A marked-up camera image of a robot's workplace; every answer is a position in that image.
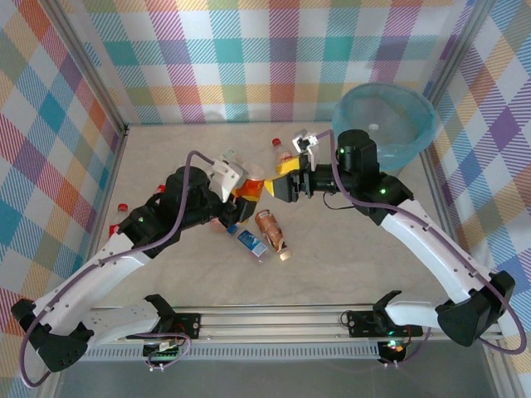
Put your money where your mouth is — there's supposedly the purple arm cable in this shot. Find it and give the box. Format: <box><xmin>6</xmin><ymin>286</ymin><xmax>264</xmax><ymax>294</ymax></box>
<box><xmin>317</xmin><ymin>129</ymin><xmax>527</xmax><ymax>368</ymax></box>
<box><xmin>19</xmin><ymin>149</ymin><xmax>217</xmax><ymax>389</ymax></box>

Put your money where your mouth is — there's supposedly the green controller board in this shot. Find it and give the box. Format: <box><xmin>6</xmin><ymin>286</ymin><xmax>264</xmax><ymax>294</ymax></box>
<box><xmin>143</xmin><ymin>342</ymin><xmax>183</xmax><ymax>362</ymax></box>

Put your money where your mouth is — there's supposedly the aluminium frame post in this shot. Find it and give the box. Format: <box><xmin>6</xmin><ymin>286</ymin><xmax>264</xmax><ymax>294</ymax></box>
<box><xmin>43</xmin><ymin>0</ymin><xmax>130</xmax><ymax>138</ymax></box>
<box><xmin>418</xmin><ymin>0</ymin><xmax>499</xmax><ymax>99</ymax></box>

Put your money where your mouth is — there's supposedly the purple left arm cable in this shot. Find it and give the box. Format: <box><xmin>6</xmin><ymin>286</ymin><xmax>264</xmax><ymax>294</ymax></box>
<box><xmin>19</xmin><ymin>149</ymin><xmax>217</xmax><ymax>389</ymax></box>

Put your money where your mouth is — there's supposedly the grey slotted cable duct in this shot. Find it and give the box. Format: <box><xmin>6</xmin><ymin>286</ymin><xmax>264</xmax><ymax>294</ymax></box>
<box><xmin>66</xmin><ymin>346</ymin><xmax>382</xmax><ymax>362</ymax></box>

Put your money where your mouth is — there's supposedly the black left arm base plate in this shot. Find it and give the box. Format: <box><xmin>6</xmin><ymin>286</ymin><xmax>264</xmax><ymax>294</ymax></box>
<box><xmin>165</xmin><ymin>313</ymin><xmax>202</xmax><ymax>342</ymax></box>

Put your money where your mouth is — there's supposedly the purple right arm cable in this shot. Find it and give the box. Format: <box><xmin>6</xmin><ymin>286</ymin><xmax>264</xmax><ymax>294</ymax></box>
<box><xmin>317</xmin><ymin>129</ymin><xmax>527</xmax><ymax>368</ymax></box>

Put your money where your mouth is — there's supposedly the clear bottle blue cap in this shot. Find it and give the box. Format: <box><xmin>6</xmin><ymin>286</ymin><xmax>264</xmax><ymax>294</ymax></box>
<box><xmin>227</xmin><ymin>225</ymin><xmax>270</xmax><ymax>265</ymax></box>

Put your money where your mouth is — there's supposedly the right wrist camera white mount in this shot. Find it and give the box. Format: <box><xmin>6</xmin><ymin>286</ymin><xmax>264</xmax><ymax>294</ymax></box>
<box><xmin>292</xmin><ymin>129</ymin><xmax>323</xmax><ymax>165</ymax></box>

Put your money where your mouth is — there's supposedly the aluminium table side rail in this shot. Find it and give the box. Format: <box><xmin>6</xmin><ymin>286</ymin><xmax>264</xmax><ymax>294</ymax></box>
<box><xmin>419</xmin><ymin>153</ymin><xmax>499</xmax><ymax>291</ymax></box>
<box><xmin>72</xmin><ymin>126</ymin><xmax>130</xmax><ymax>310</ymax></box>

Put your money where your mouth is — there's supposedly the orange juice bottle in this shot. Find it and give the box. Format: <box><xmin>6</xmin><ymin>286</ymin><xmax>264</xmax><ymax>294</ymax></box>
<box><xmin>231</xmin><ymin>162</ymin><xmax>269</xmax><ymax>204</ymax></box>

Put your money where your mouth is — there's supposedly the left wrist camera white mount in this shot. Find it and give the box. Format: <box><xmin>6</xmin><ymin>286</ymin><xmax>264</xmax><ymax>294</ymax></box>
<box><xmin>208</xmin><ymin>156</ymin><xmax>246</xmax><ymax>204</ymax></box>

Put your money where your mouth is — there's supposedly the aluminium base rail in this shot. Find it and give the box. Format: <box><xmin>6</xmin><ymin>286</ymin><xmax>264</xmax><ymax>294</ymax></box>
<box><xmin>45</xmin><ymin>304</ymin><xmax>505</xmax><ymax>345</ymax></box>

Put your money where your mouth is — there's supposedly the clear cola bottle red cap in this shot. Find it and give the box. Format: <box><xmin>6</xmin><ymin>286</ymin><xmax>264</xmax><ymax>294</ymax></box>
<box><xmin>271</xmin><ymin>138</ymin><xmax>300</xmax><ymax>165</ymax></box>

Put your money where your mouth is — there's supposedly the bin with blue liner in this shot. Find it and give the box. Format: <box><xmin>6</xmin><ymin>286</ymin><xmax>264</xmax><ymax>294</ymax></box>
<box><xmin>330</xmin><ymin>82</ymin><xmax>436</xmax><ymax>182</ymax></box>

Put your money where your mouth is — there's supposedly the black controller board with light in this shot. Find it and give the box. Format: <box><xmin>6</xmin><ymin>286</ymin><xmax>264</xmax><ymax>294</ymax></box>
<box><xmin>377</xmin><ymin>339</ymin><xmax>410</xmax><ymax>366</ymax></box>

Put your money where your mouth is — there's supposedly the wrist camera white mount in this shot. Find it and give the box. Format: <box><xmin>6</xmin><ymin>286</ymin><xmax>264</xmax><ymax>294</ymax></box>
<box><xmin>208</xmin><ymin>156</ymin><xmax>246</xmax><ymax>204</ymax></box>
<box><xmin>292</xmin><ymin>129</ymin><xmax>323</xmax><ymax>165</ymax></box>

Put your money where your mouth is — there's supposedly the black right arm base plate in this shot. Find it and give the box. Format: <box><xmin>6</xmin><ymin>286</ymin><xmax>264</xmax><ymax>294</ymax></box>
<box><xmin>346</xmin><ymin>309</ymin><xmax>424</xmax><ymax>339</ymax></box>

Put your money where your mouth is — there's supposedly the brown drink bottle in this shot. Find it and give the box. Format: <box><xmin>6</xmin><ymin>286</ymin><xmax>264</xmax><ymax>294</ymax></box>
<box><xmin>254</xmin><ymin>208</ymin><xmax>293</xmax><ymax>262</ymax></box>

